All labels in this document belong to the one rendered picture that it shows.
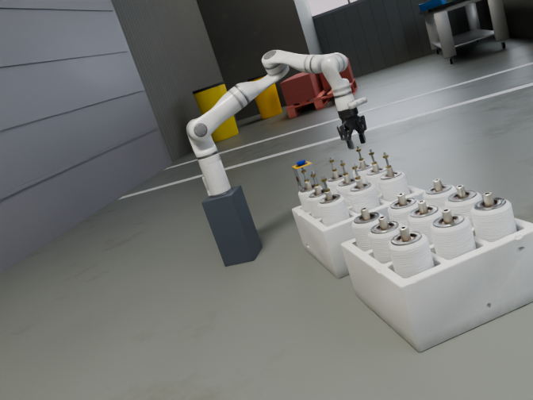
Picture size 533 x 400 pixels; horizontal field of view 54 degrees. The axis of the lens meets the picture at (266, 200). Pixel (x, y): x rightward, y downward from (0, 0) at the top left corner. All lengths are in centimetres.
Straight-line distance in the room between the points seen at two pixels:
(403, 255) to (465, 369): 28
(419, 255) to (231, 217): 106
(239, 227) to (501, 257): 114
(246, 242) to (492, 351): 118
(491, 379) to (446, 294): 21
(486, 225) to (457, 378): 38
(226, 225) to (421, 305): 110
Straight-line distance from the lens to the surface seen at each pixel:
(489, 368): 126
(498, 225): 139
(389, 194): 185
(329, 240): 175
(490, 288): 138
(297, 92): 681
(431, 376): 127
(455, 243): 133
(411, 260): 128
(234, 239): 219
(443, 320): 134
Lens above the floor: 75
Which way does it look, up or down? 14 degrees down
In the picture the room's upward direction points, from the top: 19 degrees counter-clockwise
